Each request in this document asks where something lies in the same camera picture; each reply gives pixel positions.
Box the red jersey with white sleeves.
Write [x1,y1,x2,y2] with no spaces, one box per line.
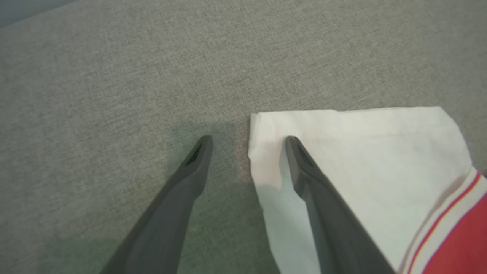
[248,106,487,274]

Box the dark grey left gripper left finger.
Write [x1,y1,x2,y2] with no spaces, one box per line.
[100,135,213,274]

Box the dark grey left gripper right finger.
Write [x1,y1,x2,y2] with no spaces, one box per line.
[285,136,396,274]

